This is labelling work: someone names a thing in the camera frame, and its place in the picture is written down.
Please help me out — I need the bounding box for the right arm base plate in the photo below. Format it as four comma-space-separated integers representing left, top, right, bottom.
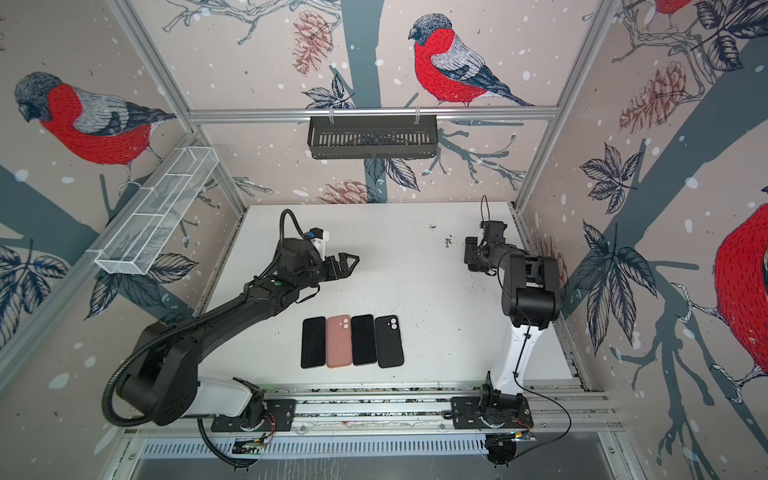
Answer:
442, 394, 534, 430

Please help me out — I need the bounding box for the pink phone case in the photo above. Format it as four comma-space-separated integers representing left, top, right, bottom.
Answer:
326, 315, 353, 368

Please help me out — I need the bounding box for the black phone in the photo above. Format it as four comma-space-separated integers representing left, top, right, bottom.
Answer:
300, 317, 326, 369
351, 314, 377, 366

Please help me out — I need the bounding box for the white mesh wall tray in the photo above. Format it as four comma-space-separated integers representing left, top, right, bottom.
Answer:
95, 146, 219, 275

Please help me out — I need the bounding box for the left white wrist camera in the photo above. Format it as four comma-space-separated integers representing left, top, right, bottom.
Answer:
306, 227, 328, 259

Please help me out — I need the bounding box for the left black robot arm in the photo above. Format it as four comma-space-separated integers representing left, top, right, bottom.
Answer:
101, 238, 360, 427

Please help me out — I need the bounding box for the black phone case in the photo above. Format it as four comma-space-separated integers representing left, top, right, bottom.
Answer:
374, 315, 404, 369

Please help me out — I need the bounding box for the black hanging wire basket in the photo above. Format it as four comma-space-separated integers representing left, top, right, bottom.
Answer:
307, 116, 438, 160

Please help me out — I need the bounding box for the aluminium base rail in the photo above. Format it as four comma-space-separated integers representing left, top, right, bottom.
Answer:
122, 383, 619, 436

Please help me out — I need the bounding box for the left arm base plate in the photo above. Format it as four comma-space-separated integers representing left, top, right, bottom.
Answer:
211, 399, 297, 433

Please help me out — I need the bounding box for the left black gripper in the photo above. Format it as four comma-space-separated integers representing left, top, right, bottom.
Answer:
297, 252, 361, 291

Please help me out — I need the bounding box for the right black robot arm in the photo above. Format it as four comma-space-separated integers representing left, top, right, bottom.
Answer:
464, 220, 561, 413

